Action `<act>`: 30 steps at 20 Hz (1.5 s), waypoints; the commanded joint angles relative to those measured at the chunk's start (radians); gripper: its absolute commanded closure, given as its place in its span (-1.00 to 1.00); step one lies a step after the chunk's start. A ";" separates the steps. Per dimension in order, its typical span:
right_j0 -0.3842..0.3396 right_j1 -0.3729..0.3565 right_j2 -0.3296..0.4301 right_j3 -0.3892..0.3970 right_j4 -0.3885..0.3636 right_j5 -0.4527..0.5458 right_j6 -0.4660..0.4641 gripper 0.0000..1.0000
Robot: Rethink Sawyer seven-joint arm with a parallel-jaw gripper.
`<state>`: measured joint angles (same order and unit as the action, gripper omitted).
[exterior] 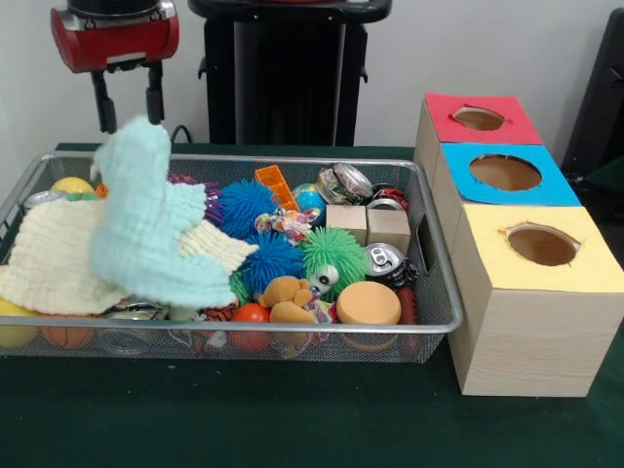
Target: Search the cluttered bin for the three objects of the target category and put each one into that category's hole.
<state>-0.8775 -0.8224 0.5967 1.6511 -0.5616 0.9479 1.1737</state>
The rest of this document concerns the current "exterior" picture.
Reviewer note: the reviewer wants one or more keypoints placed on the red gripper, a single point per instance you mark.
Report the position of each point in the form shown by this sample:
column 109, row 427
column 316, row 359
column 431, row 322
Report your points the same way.
column 117, row 44

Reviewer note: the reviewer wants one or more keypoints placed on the light blue waffle cloth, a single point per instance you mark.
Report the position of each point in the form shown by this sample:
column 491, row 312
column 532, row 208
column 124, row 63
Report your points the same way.
column 146, row 234

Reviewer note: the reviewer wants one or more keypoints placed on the colourful fabric knot toy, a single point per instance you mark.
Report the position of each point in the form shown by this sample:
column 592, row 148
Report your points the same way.
column 287, row 225

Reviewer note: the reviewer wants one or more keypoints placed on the silver mesh bin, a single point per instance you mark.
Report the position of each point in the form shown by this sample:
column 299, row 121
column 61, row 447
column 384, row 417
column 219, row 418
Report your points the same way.
column 341, row 158

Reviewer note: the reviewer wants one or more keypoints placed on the wooden box with three holes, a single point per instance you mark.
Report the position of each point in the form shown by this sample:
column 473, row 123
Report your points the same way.
column 536, row 341

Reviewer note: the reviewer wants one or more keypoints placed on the blue spiky ball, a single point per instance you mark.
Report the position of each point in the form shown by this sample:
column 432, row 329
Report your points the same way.
column 248, row 202
column 273, row 258

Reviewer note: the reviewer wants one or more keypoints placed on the orange plastic grid block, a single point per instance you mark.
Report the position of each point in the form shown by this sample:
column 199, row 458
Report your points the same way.
column 275, row 183

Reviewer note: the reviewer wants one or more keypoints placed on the cream waffle cloth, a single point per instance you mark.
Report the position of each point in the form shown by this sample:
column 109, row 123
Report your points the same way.
column 44, row 253

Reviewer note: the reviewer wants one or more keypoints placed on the crushed silver can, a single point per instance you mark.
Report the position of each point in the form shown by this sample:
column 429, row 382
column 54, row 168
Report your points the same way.
column 343, row 183

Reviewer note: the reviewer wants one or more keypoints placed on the brown plush toy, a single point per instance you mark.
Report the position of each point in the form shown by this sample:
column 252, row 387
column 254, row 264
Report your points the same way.
column 287, row 300

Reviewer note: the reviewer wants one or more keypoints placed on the green spiky ball with eye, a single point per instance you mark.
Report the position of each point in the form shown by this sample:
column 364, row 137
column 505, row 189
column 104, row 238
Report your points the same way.
column 334, row 253

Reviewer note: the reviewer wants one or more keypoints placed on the orange sponge disc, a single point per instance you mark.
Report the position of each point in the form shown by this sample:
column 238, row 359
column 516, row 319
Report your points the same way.
column 368, row 302

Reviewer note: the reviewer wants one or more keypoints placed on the black upright panel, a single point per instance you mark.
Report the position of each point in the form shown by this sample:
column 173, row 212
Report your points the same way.
column 599, row 97

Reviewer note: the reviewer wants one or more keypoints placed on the dark green side tablecloth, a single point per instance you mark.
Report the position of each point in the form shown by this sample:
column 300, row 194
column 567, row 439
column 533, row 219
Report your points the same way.
column 607, row 173

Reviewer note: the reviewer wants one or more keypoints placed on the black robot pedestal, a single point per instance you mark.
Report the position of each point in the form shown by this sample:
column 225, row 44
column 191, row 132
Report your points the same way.
column 283, row 88

